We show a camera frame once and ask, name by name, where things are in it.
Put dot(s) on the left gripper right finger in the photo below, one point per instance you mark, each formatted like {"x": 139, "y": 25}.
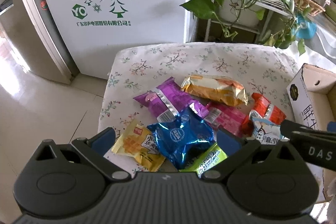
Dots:
{"x": 238, "y": 151}

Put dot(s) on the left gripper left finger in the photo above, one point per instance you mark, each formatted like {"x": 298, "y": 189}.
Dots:
{"x": 93, "y": 151}

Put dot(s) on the green Ameria snack packet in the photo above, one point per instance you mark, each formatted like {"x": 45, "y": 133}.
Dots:
{"x": 212, "y": 157}

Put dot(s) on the light blue Ameria packet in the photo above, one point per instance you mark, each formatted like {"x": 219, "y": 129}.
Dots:
{"x": 266, "y": 132}

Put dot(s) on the pink snack packet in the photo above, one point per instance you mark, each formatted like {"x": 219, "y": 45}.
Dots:
{"x": 228, "y": 117}

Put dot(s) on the yellow waffle snack packet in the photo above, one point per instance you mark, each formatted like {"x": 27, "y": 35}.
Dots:
{"x": 139, "y": 143}

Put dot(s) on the red orange snack packet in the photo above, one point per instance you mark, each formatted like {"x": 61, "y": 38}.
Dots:
{"x": 263, "y": 109}

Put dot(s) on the orange white bread packet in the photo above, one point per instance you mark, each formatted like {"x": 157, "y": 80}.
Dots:
{"x": 216, "y": 88}

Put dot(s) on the blue foil snack packet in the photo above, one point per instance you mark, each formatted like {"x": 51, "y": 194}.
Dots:
{"x": 183, "y": 139}

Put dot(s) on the purple snack packet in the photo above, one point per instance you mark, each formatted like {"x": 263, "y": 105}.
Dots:
{"x": 167, "y": 101}

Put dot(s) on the cardboard milk box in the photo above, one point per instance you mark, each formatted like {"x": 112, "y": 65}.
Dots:
{"x": 312, "y": 97}

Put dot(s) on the floral table cloth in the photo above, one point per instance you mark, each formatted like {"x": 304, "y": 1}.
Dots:
{"x": 259, "y": 69}

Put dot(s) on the blue round ornament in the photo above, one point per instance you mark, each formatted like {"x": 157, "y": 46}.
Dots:
{"x": 305, "y": 29}

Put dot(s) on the white refrigerator with tree print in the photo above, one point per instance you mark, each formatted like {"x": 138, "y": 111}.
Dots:
{"x": 105, "y": 3}

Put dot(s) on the white plant stand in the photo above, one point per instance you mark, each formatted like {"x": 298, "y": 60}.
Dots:
{"x": 253, "y": 20}

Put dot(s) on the wicker basket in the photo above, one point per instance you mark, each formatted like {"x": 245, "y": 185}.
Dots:
{"x": 308, "y": 7}

